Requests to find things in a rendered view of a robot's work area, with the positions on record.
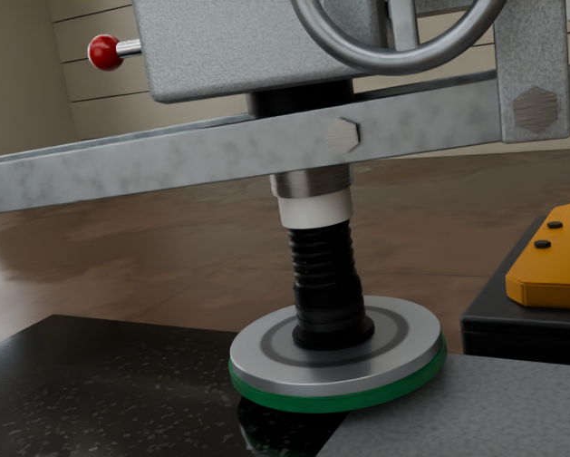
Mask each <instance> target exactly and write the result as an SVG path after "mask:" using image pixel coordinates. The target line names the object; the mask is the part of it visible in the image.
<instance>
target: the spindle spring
mask: <svg viewBox="0 0 570 457"><path fill-rule="evenodd" d="M349 223H350V219H347V220H346V221H343V222H340V223H337V224H334V225H332V226H330V227H327V228H320V229H316V230H309V231H301V229H307V228H290V229H289V230H288V231H287V235H288V237H289V238H291V239H290V241H289V246H290V247H291V248H292V250H291V257H292V258H294V260H293V262H292V265H293V267H294V268H295V271H294V277H295V278H296V281H295V285H296V286H297V287H298V288H300V289H303V290H309V291H322V290H328V289H333V288H337V287H341V286H343V285H345V284H347V283H349V282H350V281H352V280H353V279H354V278H355V276H356V268H355V266H354V265H355V260H354V257H353V252H354V250H353V247H352V243H353V240H352V237H351V236H350V235H351V231H352V230H351V228H350V227H349V226H348V225H349ZM340 231H341V232H340ZM336 233H338V235H335V236H333V237H330V238H325V239H321V240H316V241H307V242H303V240H307V239H315V238H323V237H327V236H331V235H333V234H336ZM336 244H339V245H338V246H336V247H333V248H328V247H330V246H334V245H336ZM320 248H328V249H325V250H320V251H315V252H304V250H314V249H320ZM339 254H341V256H339V257H336V258H332V259H328V260H325V261H319V262H312V263H304V262H305V261H312V260H319V259H325V258H331V257H334V256H337V255H339ZM340 265H341V266H340ZM337 266H340V267H337ZM332 267H337V268H335V269H331V270H327V271H324V272H317V273H305V272H306V271H317V270H324V269H328V268H332ZM347 272H348V273H347ZM345 273H347V274H346V275H344V274H345ZM341 275H344V276H343V277H339V276H341ZM335 277H339V278H336V279H334V280H331V281H326V282H322V283H305V282H304V281H308V282H311V281H322V280H327V279H331V278H335Z"/></svg>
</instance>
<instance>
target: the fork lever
mask: <svg viewBox="0 0 570 457"><path fill-rule="evenodd" d="M569 80H570V64H569ZM354 97H355V99H354V100H351V102H347V103H341V104H335V105H330V106H324V107H320V108H314V109H309V110H303V111H298V112H289V113H283V114H277V115H272V116H266V117H262V118H256V119H254V117H253V115H249V114H248V112H244V113H239V114H233V115H228V116H223V117H217V118H213V119H207V120H202V121H197V122H187V123H182V124H177V125H171V126H167V127H161V128H156V129H151V130H146V131H136V132H131V133H125V134H121V135H115V136H110V137H104V138H99V139H94V140H88V141H79V142H74V143H69V144H64V145H58V146H53V147H48V148H42V149H38V150H32V151H23V152H17V153H12V154H7V155H2V156H0V213H6V212H12V211H18V210H25V209H37V208H43V207H50V206H56V205H62V204H69V203H75V202H82V201H88V200H95V199H107V198H113V197H119V196H126V195H132V194H139V193H145V192H152V191H158V190H170V189H176V188H183V187H189V186H196V185H202V184H209V183H215V182H221V181H228V180H240V179H246V178H253V177H259V176H265V175H272V174H278V173H285V172H291V171H298V170H310V169H316V168H322V167H329V166H335V165H342V164H348V163H355V162H361V161H367V160H379V159H386V158H392V157H399V156H405V155H412V154H418V153H424V152H431V151H443V150H449V149H456V148H462V147H468V146H475V145H481V144H488V143H494V142H501V141H502V140H501V134H500V121H499V108H498V85H497V72H496V69H490V70H486V71H480V72H474V73H465V74H460V75H455V76H450V77H444V78H439V79H434V80H428V81H424V82H418V83H409V84H404V85H398V86H393V87H388V88H382V89H377V90H372V91H367V92H358V93H355V94H354ZM513 109H514V117H515V125H516V126H518V127H521V128H524V129H527V130H529V131H533V132H535V133H540V132H541V131H542V130H543V129H545V128H546V127H547V126H549V125H550V124H551V123H553V122H555V121H556V120H557V119H558V113H557V104H556V95H555V94H554V93H551V92H548V91H545V90H542V89H539V88H537V87H535V86H531V87H530V88H529V89H527V90H526V91H525V92H523V93H522V94H521V95H519V96H518V97H517V98H516V99H515V100H514V101H513Z"/></svg>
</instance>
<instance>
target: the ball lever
mask: <svg viewBox="0 0 570 457"><path fill-rule="evenodd" d="M140 55H142V52H141V48H140V39H135V40H130V41H125V42H121V41H120V40H119V39H118V38H116V37H114V36H113V35H110V34H101V35H98V36H96V37H94V38H93V39H92V40H91V42H90V44H89V47H88V56H89V59H90V61H91V63H92V65H94V66H95V67H96V68H97V69H99V70H101V71H105V72H110V71H114V70H116V69H117V68H119V67H120V66H121V65H122V63H123V61H124V58H129V57H134V56H140Z"/></svg>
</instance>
